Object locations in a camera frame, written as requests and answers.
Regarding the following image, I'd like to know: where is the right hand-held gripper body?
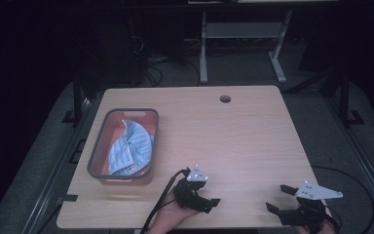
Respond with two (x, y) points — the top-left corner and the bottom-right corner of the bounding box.
(280, 180), (344, 229)

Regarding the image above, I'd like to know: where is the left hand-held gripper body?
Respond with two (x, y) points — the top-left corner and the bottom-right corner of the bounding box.
(173, 164), (209, 215)

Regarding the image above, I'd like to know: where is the blue striped cloth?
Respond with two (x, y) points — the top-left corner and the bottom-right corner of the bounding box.
(107, 119), (155, 176)

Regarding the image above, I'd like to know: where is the pink basket with grey rim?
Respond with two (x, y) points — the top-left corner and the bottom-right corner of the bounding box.
(87, 107), (160, 187)

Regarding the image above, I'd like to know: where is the person's right hand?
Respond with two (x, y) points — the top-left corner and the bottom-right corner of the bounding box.
(292, 222), (339, 234)

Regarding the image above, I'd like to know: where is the person's left hand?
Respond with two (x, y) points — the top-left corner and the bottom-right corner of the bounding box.
(147, 187), (200, 234)

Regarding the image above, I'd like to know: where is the grey metal stand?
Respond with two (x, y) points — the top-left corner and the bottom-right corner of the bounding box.
(199, 10), (294, 85)

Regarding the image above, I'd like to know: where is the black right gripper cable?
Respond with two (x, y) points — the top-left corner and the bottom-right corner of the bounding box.
(311, 165), (374, 234)

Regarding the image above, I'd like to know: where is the black frame post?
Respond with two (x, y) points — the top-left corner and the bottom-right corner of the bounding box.
(61, 69), (86, 129)
(338, 62), (366, 129)

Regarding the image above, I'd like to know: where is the tangle of floor cables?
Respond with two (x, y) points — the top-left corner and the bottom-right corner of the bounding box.
(132, 33), (206, 89)

